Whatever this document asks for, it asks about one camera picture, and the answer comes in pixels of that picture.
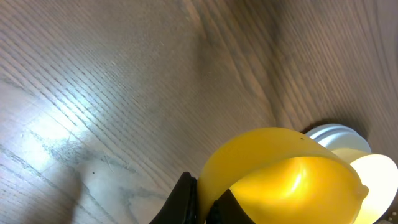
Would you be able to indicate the white digital kitchen scale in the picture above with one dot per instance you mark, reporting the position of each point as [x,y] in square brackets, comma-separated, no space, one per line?
[337,136]

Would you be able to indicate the pale yellow bowl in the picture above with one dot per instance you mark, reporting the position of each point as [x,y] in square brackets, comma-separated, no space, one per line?
[379,174]

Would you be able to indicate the yellow measuring scoop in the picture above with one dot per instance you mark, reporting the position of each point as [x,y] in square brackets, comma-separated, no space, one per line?
[281,176]

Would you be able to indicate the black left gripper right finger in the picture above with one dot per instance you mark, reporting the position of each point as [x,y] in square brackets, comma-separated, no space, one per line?
[227,210]

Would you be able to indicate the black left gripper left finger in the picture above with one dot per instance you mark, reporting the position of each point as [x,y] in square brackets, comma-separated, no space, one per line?
[180,206]

